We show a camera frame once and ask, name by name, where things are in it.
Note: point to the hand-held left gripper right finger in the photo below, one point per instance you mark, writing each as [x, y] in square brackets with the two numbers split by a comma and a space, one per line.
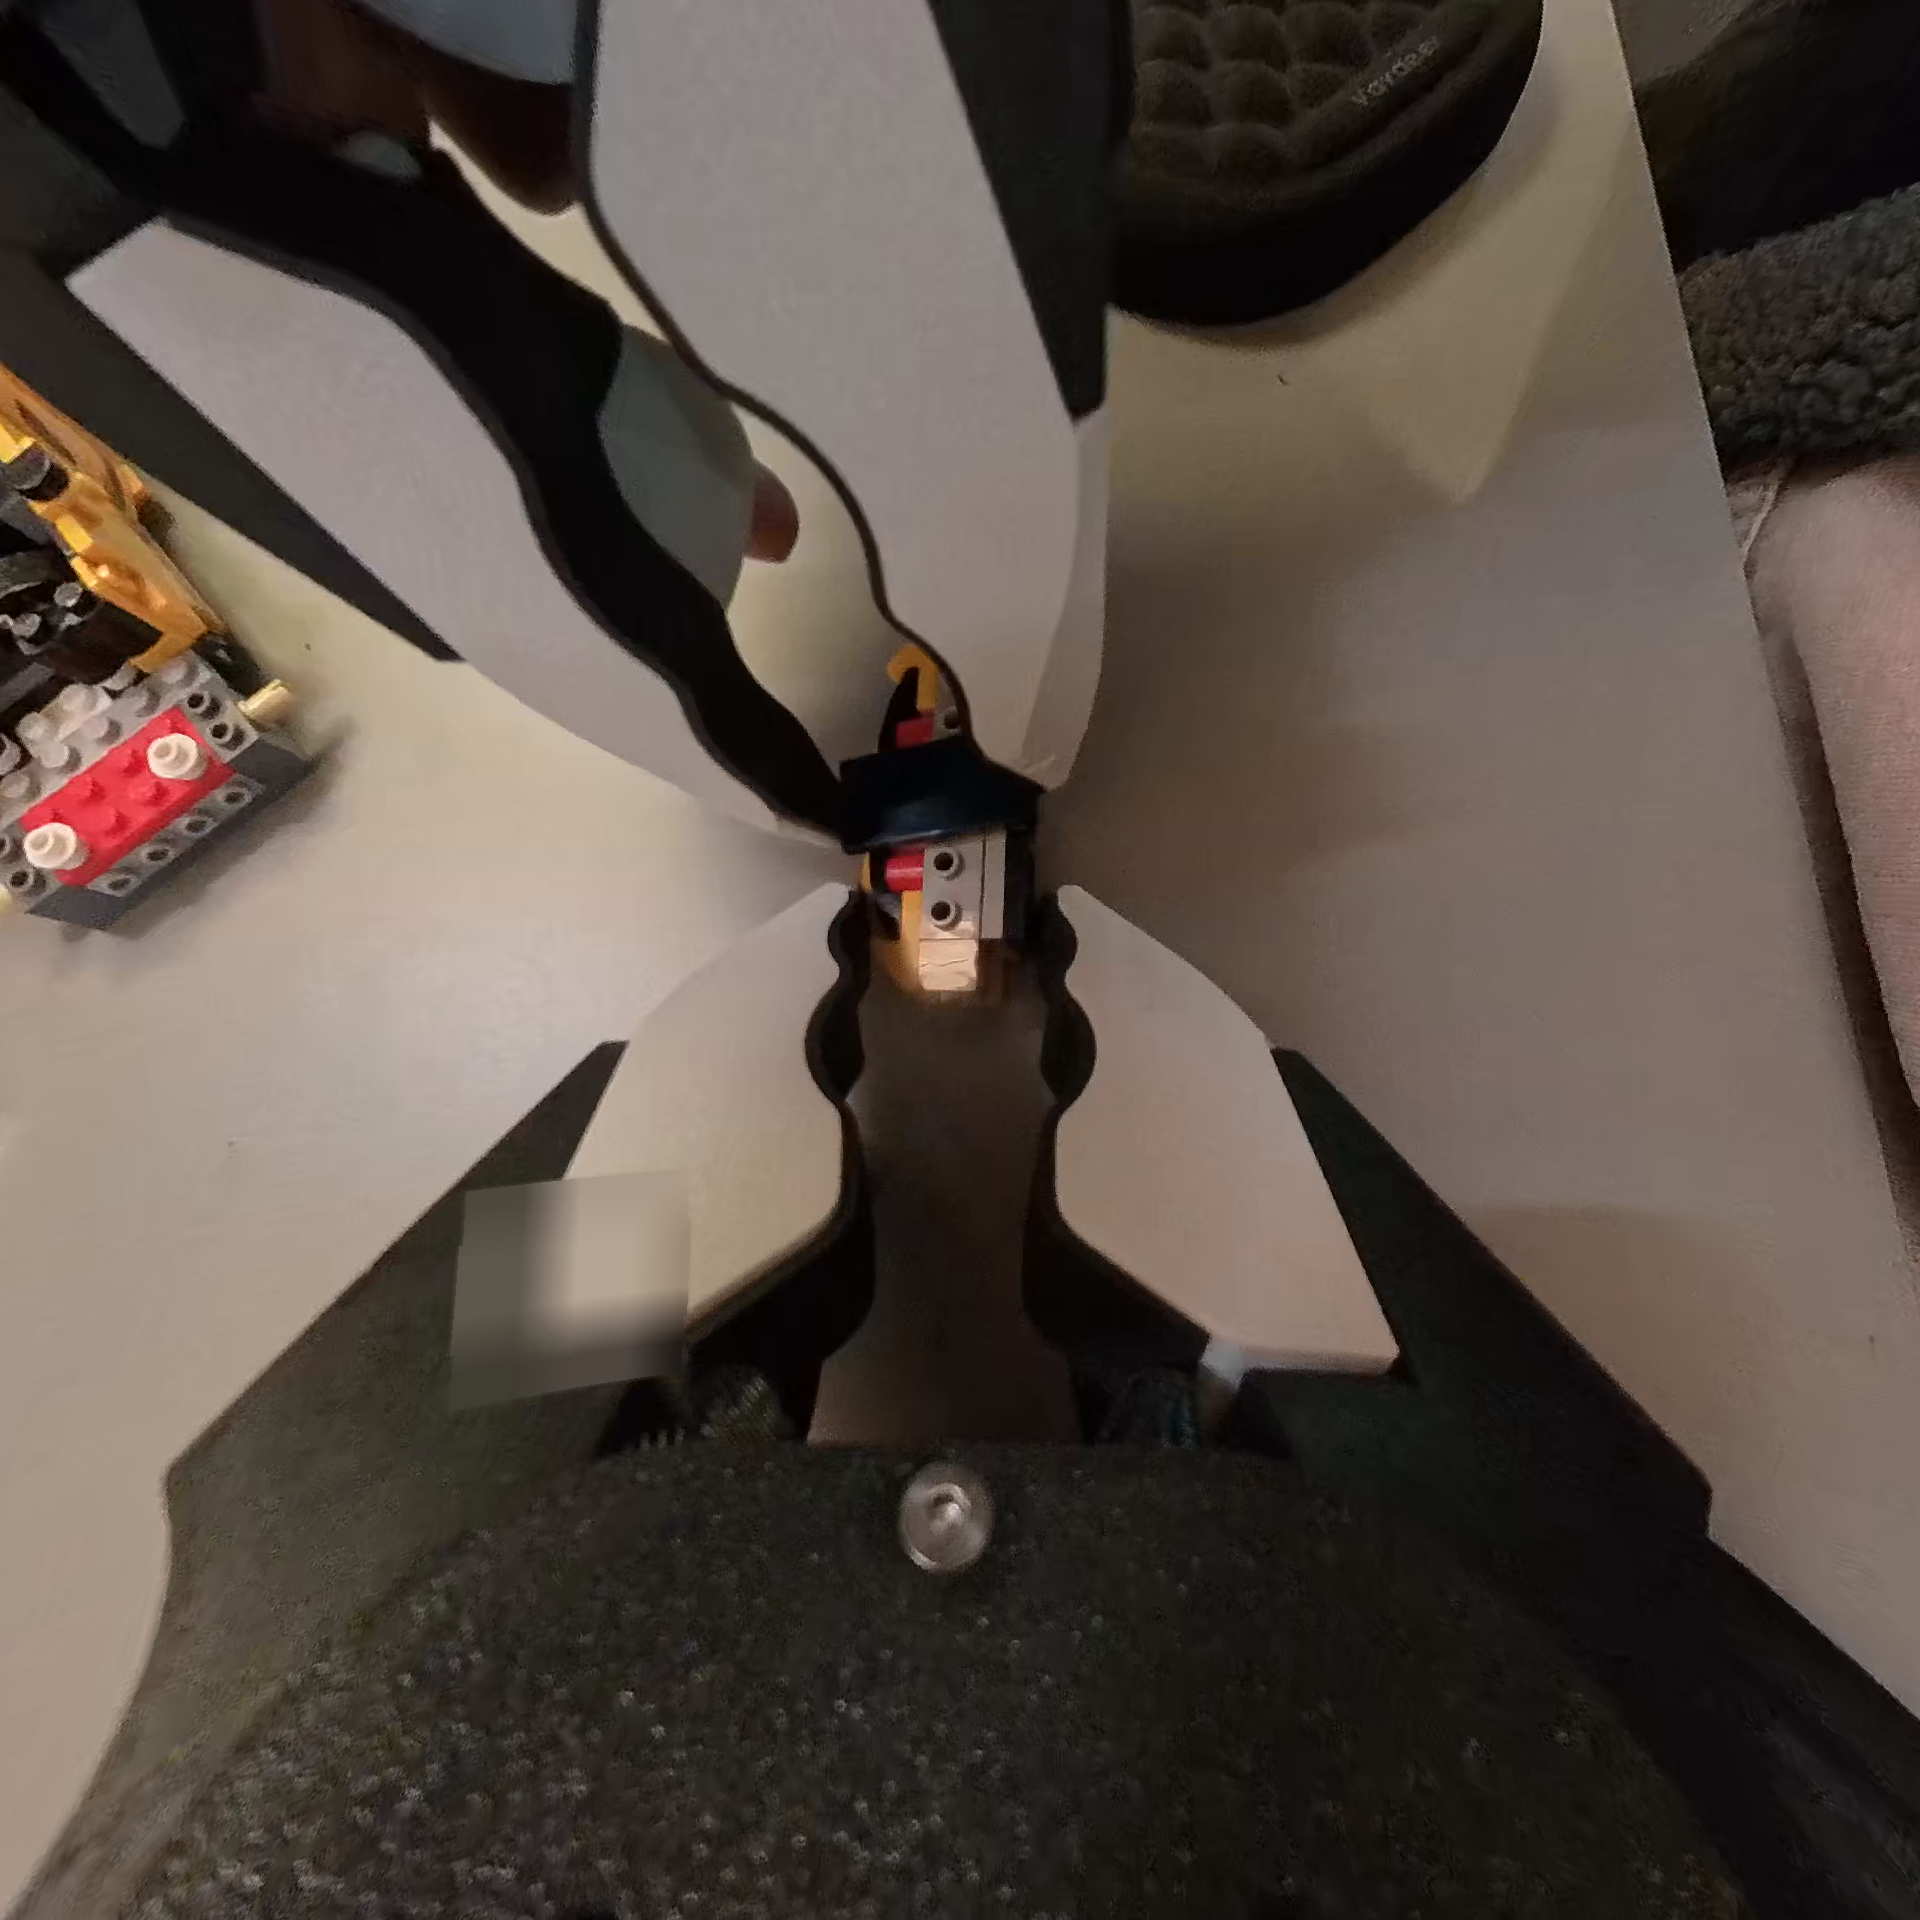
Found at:
[1217, 1187]

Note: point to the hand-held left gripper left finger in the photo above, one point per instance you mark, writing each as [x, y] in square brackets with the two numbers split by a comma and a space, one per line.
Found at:
[728, 1112]

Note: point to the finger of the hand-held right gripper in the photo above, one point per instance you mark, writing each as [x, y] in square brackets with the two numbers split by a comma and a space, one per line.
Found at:
[392, 450]
[871, 331]

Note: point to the orange red grey lego assembly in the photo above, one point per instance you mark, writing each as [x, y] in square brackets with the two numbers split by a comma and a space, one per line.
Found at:
[939, 902]

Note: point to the yellow lego car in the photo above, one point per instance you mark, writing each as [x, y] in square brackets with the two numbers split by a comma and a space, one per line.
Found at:
[121, 751]

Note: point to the beige garment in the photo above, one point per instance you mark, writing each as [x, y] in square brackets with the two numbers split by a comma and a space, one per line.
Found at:
[1845, 779]

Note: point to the dark fleece jacket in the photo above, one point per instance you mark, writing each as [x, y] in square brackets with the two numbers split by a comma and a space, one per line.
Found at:
[1815, 345]

